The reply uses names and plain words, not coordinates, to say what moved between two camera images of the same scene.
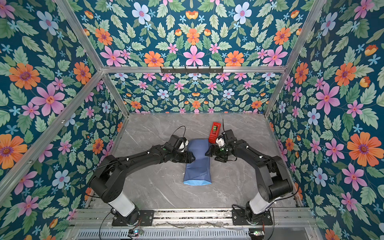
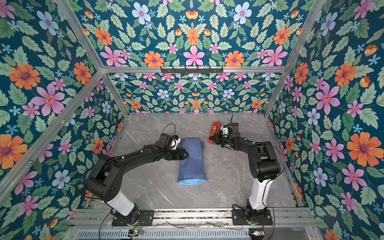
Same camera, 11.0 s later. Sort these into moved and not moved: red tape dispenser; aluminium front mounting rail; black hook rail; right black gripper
Moved: right black gripper
Not moved: red tape dispenser; aluminium front mounting rail; black hook rail
